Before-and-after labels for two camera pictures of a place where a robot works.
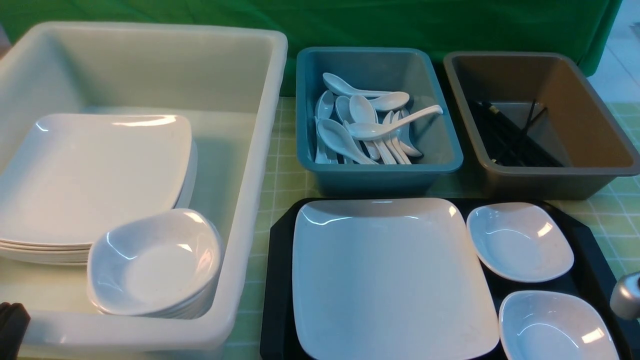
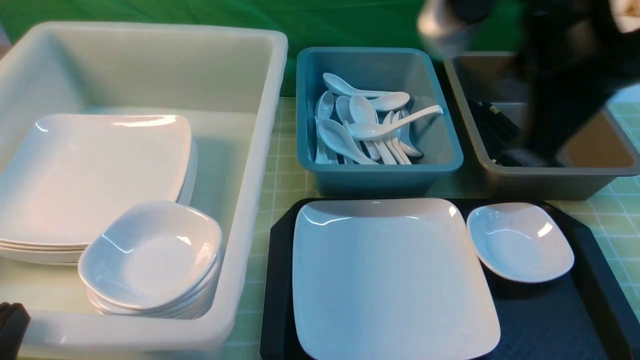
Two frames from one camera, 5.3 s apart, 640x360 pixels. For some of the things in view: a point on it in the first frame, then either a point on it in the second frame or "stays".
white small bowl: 536,325 → 147,255
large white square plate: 389,279 stays
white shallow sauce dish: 519,242 stays
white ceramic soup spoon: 367,131 stays
